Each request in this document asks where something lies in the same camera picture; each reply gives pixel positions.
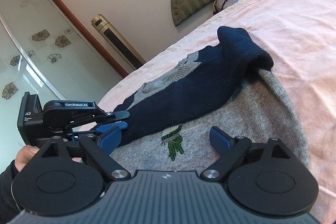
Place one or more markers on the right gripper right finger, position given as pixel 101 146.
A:
pixel 265 178

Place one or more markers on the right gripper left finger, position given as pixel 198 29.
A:
pixel 66 177

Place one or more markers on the black left sleeve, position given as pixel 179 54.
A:
pixel 8 207

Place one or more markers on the glass sliding wardrobe door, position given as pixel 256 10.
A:
pixel 42 53

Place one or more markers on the gold tower air conditioner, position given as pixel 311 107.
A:
pixel 117 41

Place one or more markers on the pink bed sheet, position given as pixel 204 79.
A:
pixel 300 37

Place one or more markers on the person's left hand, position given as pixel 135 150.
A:
pixel 24 155

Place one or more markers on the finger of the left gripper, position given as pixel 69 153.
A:
pixel 117 115
pixel 102 128

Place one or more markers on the grey and navy sweater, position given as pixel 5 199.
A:
pixel 230 86

